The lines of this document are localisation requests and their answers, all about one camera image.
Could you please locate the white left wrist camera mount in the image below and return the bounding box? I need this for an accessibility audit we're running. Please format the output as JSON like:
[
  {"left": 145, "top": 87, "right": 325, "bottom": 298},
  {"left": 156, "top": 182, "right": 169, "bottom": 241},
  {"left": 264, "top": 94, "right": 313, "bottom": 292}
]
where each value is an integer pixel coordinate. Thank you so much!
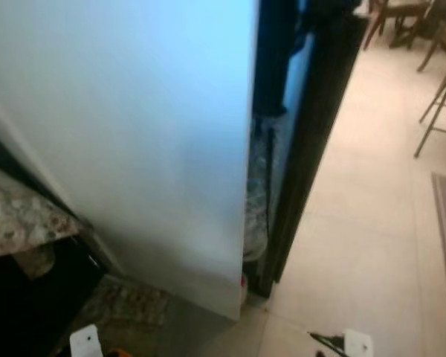
[{"left": 70, "top": 324, "right": 104, "bottom": 357}]

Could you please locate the dark wooden dining chair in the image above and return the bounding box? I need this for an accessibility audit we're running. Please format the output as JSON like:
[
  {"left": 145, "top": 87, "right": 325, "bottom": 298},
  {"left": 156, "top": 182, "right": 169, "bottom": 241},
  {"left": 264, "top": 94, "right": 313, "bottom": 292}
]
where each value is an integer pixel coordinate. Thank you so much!
[
  {"left": 362, "top": 0, "right": 433, "bottom": 51},
  {"left": 416, "top": 19, "right": 446, "bottom": 74}
]

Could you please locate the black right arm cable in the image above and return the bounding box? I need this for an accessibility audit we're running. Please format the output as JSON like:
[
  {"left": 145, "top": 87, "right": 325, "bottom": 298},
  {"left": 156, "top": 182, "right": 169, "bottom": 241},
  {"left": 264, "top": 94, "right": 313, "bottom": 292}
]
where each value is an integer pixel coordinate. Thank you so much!
[{"left": 308, "top": 332, "right": 347, "bottom": 355}]

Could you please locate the patterned floor rug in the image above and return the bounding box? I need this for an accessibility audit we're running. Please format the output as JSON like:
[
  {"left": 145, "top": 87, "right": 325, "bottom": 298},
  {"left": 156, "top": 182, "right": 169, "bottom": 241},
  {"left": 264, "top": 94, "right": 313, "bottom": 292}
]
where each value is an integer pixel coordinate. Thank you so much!
[{"left": 59, "top": 277, "right": 169, "bottom": 352}]

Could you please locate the black under-counter appliance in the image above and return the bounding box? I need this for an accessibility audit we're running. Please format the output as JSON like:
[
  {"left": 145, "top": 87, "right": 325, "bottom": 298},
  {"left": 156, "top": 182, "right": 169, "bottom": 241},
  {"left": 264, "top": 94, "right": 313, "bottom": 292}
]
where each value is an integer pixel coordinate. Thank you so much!
[{"left": 0, "top": 237, "right": 106, "bottom": 357}]

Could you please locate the bubble wrap roll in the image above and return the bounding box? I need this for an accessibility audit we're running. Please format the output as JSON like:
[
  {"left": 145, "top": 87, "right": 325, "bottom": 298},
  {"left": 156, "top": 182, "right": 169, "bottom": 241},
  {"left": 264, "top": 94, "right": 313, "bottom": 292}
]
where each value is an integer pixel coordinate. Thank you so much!
[{"left": 244, "top": 112, "right": 274, "bottom": 261}]

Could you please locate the black glossy fridge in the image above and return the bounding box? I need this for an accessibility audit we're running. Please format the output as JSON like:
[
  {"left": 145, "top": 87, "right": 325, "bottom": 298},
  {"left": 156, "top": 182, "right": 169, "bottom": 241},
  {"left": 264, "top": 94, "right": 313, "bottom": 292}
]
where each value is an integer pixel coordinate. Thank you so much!
[{"left": 251, "top": 0, "right": 369, "bottom": 297}]

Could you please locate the speckled granite countertop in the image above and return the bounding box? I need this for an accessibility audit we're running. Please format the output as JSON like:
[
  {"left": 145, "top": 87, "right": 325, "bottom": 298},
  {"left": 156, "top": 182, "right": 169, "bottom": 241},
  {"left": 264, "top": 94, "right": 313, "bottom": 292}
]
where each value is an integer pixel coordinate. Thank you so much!
[{"left": 0, "top": 160, "right": 83, "bottom": 258}]

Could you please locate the grey metal folding chair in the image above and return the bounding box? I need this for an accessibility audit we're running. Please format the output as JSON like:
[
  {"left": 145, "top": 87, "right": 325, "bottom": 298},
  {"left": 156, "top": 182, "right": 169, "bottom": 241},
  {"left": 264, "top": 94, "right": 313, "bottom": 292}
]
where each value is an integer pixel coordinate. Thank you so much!
[{"left": 413, "top": 55, "right": 446, "bottom": 159}]

